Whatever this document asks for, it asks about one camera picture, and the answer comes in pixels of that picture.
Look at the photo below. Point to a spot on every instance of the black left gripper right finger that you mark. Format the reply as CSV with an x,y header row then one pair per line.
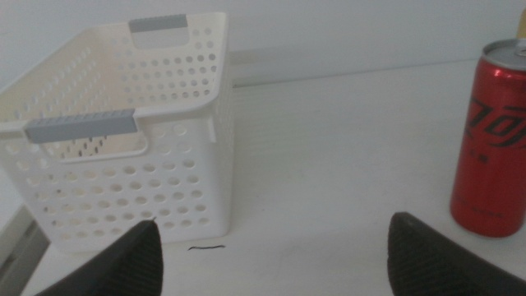
x,y
427,263

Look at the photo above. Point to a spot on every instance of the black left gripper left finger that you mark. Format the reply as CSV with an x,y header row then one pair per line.
x,y
131,267

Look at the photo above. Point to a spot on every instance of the red cola can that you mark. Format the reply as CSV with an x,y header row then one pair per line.
x,y
493,164

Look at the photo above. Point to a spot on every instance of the white perforated plastic basket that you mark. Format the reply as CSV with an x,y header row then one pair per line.
x,y
123,187

